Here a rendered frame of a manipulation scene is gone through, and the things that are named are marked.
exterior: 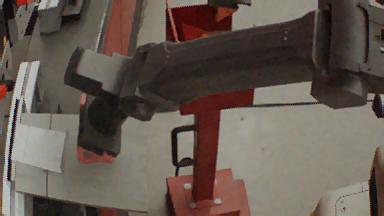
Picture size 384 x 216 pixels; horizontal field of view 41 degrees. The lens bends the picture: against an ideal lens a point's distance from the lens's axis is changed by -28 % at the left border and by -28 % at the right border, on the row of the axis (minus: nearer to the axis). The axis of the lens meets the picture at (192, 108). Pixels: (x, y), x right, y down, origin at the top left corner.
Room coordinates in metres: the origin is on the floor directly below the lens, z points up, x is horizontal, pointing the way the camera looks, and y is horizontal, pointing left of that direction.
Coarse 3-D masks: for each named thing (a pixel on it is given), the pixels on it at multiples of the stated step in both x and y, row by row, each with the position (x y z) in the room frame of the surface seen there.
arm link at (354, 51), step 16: (336, 0) 0.38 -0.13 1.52; (352, 0) 0.38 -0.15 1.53; (336, 16) 0.37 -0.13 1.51; (352, 16) 0.36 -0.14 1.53; (368, 16) 0.36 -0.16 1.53; (336, 32) 0.35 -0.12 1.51; (352, 32) 0.34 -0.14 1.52; (368, 32) 0.34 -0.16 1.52; (336, 48) 0.34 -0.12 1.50; (352, 48) 0.33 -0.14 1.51; (368, 48) 0.33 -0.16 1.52; (336, 64) 0.32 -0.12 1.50; (352, 64) 0.32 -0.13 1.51; (368, 64) 0.31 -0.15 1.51; (368, 80) 0.31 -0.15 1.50
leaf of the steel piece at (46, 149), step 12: (36, 132) 0.59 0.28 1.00; (48, 132) 0.60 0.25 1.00; (60, 132) 0.60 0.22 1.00; (36, 144) 0.57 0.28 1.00; (48, 144) 0.57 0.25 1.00; (60, 144) 0.57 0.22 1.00; (24, 156) 0.54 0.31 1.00; (36, 156) 0.54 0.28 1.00; (48, 156) 0.54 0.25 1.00; (60, 156) 0.55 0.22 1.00; (48, 168) 0.52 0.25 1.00; (60, 168) 0.52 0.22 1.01
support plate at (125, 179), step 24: (24, 120) 0.62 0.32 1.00; (48, 120) 0.62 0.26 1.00; (72, 120) 0.63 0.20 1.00; (72, 144) 0.58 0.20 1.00; (144, 144) 0.59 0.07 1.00; (24, 168) 0.51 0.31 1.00; (72, 168) 0.53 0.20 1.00; (96, 168) 0.53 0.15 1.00; (120, 168) 0.54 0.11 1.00; (144, 168) 0.54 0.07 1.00; (24, 192) 0.46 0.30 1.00; (48, 192) 0.47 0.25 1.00; (72, 192) 0.48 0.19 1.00; (96, 192) 0.49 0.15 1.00; (120, 192) 0.49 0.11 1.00; (144, 192) 0.50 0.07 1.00
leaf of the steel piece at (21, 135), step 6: (18, 126) 0.60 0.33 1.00; (24, 126) 0.61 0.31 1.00; (18, 132) 0.59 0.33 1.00; (24, 132) 0.59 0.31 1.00; (18, 138) 0.58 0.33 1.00; (24, 138) 0.58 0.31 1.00; (18, 144) 0.56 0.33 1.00; (24, 144) 0.56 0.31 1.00; (12, 150) 0.55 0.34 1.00; (18, 150) 0.55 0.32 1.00; (24, 150) 0.55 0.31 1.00; (12, 156) 0.53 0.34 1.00; (18, 156) 0.54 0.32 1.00
